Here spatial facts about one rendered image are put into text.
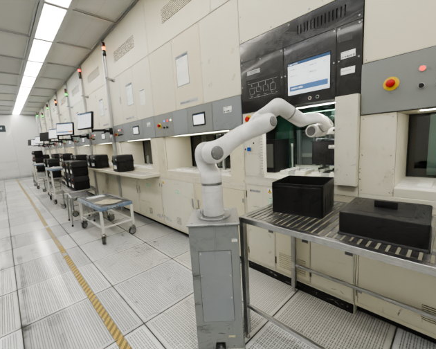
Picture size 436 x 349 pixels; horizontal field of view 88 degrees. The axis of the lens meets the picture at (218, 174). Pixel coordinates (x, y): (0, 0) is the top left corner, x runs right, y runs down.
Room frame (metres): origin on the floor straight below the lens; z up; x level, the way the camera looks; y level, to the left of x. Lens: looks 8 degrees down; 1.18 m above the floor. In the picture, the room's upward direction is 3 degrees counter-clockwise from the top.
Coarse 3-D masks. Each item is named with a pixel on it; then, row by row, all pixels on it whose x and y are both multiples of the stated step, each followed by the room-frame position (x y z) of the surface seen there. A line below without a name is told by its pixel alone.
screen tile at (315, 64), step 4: (320, 60) 1.50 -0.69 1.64; (312, 64) 1.54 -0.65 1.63; (316, 64) 1.52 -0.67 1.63; (320, 64) 1.50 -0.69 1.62; (324, 64) 1.48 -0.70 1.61; (312, 68) 1.54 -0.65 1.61; (324, 68) 1.48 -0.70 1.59; (316, 72) 1.52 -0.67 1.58; (320, 72) 1.50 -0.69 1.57; (324, 72) 1.48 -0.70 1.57; (312, 76) 1.54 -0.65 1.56; (316, 76) 1.52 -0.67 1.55; (320, 76) 1.50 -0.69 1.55; (324, 76) 1.48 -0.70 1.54
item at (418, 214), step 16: (352, 208) 0.94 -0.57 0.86; (368, 208) 0.92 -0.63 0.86; (384, 208) 0.91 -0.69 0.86; (400, 208) 0.90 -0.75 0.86; (416, 208) 0.89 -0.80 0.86; (432, 208) 0.88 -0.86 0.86; (352, 224) 0.88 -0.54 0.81; (368, 224) 0.84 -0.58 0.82; (384, 224) 0.81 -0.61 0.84; (400, 224) 0.78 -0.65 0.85; (416, 224) 0.75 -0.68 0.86; (384, 240) 0.81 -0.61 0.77; (400, 240) 0.77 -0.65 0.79; (416, 240) 0.74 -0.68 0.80
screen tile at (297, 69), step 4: (304, 64) 1.58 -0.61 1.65; (292, 68) 1.64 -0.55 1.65; (296, 68) 1.61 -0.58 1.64; (300, 68) 1.59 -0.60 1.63; (292, 72) 1.64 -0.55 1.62; (296, 72) 1.61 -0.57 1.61; (300, 72) 1.59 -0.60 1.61; (304, 72) 1.58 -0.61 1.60; (300, 76) 1.59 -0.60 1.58; (304, 76) 1.58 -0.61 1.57; (292, 80) 1.64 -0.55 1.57; (296, 80) 1.62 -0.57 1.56; (300, 80) 1.59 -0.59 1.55; (304, 80) 1.58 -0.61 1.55
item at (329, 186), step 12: (288, 180) 1.46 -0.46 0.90; (300, 180) 1.43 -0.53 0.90; (312, 180) 1.39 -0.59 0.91; (324, 180) 1.34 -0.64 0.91; (276, 192) 1.25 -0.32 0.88; (288, 192) 1.21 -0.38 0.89; (300, 192) 1.16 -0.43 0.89; (312, 192) 1.13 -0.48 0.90; (324, 192) 1.12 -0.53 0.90; (276, 204) 1.25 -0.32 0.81; (288, 204) 1.20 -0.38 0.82; (300, 204) 1.16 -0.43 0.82; (312, 204) 1.13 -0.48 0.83; (324, 204) 1.12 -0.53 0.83; (312, 216) 1.13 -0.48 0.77; (324, 216) 1.12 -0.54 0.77
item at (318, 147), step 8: (312, 144) 1.76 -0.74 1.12; (320, 144) 1.71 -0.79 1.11; (328, 144) 1.67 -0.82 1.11; (312, 152) 1.75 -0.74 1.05; (320, 152) 1.71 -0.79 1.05; (328, 152) 1.67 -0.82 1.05; (312, 160) 1.75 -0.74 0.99; (320, 160) 1.70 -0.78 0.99; (328, 160) 1.66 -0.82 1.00; (320, 168) 1.73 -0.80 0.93
